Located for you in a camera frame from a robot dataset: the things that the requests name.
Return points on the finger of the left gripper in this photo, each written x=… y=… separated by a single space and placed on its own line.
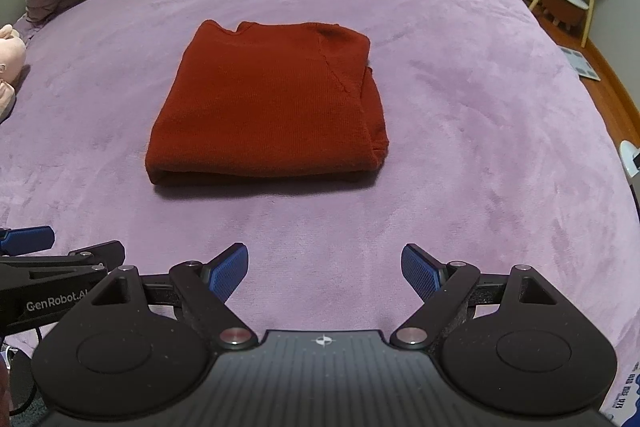
x=110 y=254
x=26 y=240

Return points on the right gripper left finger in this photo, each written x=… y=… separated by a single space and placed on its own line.
x=137 y=344

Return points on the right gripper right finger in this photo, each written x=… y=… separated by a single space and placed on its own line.
x=509 y=342

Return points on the rust red knit sweater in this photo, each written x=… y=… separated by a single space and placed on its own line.
x=269 y=102

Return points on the lilac bed sheet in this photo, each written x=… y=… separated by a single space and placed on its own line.
x=498 y=156

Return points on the white bathroom scale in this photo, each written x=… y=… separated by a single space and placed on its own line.
x=580 y=64

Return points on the brown round footstool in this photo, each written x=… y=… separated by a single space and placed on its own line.
x=568 y=12

